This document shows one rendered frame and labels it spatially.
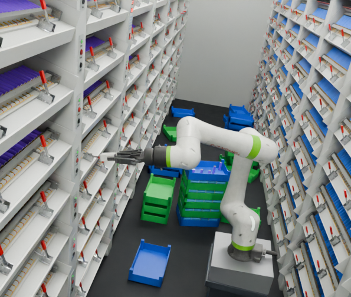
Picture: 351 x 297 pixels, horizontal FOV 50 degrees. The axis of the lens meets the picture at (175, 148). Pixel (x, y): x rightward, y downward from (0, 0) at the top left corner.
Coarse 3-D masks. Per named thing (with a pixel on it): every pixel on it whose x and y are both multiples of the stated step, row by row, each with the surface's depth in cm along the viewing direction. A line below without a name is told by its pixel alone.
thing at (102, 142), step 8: (112, 120) 203; (120, 120) 203; (112, 128) 200; (96, 136) 186; (112, 136) 193; (88, 144) 176; (96, 144) 179; (104, 144) 183; (88, 152) 171; (96, 152) 174; (80, 160) 162; (96, 160) 174; (80, 168) 157; (88, 168) 160; (80, 176) 149
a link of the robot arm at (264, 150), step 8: (256, 136) 177; (256, 144) 173; (264, 144) 176; (272, 144) 178; (256, 152) 174; (264, 152) 175; (272, 152) 177; (256, 160) 179; (264, 160) 178; (272, 160) 180
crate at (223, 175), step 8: (224, 160) 284; (200, 168) 283; (208, 168) 285; (216, 168) 287; (224, 168) 281; (192, 176) 265; (200, 176) 265; (208, 176) 266; (216, 176) 267; (224, 176) 268
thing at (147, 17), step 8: (152, 8) 245; (136, 16) 248; (144, 16) 247; (152, 16) 247; (152, 32) 259; (144, 48) 256; (144, 72) 262; (136, 80) 265; (144, 80) 265; (136, 128) 280; (136, 136) 283
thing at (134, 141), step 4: (132, 136) 283; (132, 140) 284; (136, 140) 284; (128, 144) 277; (132, 144) 280; (136, 144) 283; (124, 148) 270; (128, 148) 269; (132, 148) 270; (120, 164) 245; (124, 164) 251; (120, 168) 245; (124, 168) 248; (120, 172) 241; (120, 176) 237
